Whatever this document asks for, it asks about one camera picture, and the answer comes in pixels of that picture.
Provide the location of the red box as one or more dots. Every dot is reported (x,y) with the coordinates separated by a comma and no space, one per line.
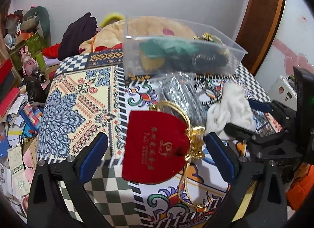
(5,72)

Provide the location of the red cloth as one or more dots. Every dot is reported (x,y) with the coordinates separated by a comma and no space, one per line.
(52,50)

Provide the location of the silver glitter pouch in bag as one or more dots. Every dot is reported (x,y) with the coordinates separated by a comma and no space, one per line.
(176,93)

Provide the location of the dark purple garment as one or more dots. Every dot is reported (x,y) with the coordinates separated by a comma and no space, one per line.
(78,36)

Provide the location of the yellow and black cloth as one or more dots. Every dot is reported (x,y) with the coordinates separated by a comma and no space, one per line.
(207,37)

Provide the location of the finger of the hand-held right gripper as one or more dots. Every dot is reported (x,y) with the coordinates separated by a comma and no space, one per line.
(260,107)
(241,133)

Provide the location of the brown wooden door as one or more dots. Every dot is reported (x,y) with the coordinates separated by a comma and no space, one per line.
(262,17)

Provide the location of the green cylinder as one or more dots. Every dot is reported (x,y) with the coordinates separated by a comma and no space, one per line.
(40,59)

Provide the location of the orange cloth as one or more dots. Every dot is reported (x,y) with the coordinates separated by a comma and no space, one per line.
(303,188)

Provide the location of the clear plastic storage box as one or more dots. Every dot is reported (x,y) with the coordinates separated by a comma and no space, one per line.
(132,53)

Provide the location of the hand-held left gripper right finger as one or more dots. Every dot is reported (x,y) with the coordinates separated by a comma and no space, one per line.
(220,157)

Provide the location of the green cardboard box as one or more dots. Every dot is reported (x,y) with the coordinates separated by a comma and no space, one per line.
(29,44)

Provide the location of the white fluffy cloth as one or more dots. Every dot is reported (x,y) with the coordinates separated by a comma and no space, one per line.
(230,110)

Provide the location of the green plush toy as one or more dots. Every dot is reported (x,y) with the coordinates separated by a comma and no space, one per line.
(176,48)

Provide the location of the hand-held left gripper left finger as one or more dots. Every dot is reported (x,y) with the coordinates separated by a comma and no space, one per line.
(94,155)

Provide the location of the black camera lens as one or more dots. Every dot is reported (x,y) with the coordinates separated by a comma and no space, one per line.
(39,75)

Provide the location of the white suitcase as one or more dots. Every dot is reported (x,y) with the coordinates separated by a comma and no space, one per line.
(282,89)

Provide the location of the large tan plush toy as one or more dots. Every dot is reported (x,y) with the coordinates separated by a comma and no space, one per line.
(110,35)

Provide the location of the pink bunny figurine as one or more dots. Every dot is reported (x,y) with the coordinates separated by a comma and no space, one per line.
(28,63)

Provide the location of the black bird figure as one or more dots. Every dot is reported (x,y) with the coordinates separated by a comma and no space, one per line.
(35,91)

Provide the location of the pink wall sticker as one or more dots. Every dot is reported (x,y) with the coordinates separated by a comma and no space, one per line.
(294,58)

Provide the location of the patterned blanket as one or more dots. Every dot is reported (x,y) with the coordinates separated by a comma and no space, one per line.
(81,110)

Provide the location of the grey-green stuffed animal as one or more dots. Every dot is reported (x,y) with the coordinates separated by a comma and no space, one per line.
(36,17)

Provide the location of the black fabric pouch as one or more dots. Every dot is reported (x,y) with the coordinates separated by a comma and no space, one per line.
(208,58)

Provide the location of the pile of papers and books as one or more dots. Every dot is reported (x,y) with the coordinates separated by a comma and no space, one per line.
(14,149)

